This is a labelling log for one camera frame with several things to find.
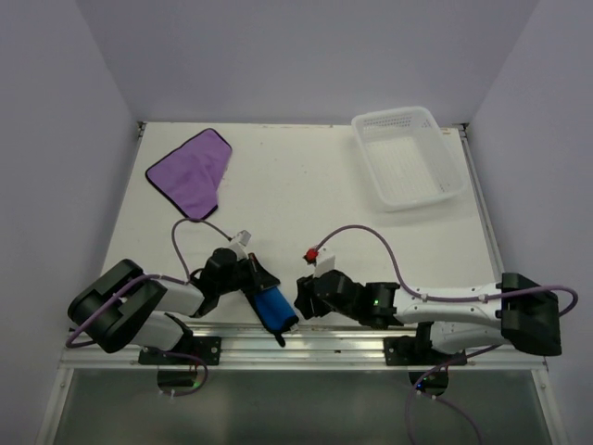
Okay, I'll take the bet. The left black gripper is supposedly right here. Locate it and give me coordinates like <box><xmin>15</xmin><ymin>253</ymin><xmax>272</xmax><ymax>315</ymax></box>
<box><xmin>217</xmin><ymin>251</ymin><xmax>279</xmax><ymax>295</ymax></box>

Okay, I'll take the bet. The blue towel black trim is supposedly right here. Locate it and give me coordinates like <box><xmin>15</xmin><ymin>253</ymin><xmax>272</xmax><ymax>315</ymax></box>
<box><xmin>250</xmin><ymin>287</ymin><xmax>299</xmax><ymax>348</ymax></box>

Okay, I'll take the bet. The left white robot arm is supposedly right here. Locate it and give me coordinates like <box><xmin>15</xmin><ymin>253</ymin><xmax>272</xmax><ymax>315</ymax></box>
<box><xmin>66</xmin><ymin>247</ymin><xmax>293</xmax><ymax>364</ymax></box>

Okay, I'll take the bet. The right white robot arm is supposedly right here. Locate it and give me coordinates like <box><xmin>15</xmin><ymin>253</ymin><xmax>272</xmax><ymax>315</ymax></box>
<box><xmin>295</xmin><ymin>270</ymin><xmax>561</xmax><ymax>364</ymax></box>

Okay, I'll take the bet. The purple towel black trim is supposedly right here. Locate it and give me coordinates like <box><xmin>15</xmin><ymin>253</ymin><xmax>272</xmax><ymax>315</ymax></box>
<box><xmin>145</xmin><ymin>128</ymin><xmax>233</xmax><ymax>219</ymax></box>

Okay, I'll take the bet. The white plastic basket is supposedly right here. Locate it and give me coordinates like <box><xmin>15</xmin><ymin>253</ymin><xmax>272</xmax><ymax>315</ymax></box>
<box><xmin>351</xmin><ymin>106</ymin><xmax>468</xmax><ymax>212</ymax></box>

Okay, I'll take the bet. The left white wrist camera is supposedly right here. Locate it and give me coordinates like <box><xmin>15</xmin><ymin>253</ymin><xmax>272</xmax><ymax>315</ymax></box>
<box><xmin>228</xmin><ymin>230</ymin><xmax>251</xmax><ymax>258</ymax></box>

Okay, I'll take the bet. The aluminium mounting rail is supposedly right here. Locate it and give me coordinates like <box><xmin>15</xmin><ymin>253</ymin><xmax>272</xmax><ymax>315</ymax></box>
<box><xmin>59</xmin><ymin>323</ymin><xmax>548</xmax><ymax>371</ymax></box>

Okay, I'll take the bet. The left black base bracket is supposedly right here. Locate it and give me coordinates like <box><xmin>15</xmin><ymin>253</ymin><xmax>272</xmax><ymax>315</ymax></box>
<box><xmin>138</xmin><ymin>336</ymin><xmax>221</xmax><ymax>366</ymax></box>

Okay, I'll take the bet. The black base bracket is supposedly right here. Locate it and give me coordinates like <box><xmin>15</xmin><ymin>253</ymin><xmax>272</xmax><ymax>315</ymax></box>
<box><xmin>138</xmin><ymin>336</ymin><xmax>221</xmax><ymax>366</ymax></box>
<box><xmin>383</xmin><ymin>336</ymin><xmax>467</xmax><ymax>366</ymax></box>

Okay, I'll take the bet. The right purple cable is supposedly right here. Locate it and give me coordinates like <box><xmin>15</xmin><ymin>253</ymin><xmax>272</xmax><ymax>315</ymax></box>
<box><xmin>317</xmin><ymin>224</ymin><xmax>579</xmax><ymax>445</ymax></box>

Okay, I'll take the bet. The right black base bracket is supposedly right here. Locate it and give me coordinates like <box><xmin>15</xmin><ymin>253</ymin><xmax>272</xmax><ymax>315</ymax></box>
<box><xmin>383</xmin><ymin>336</ymin><xmax>467</xmax><ymax>366</ymax></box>

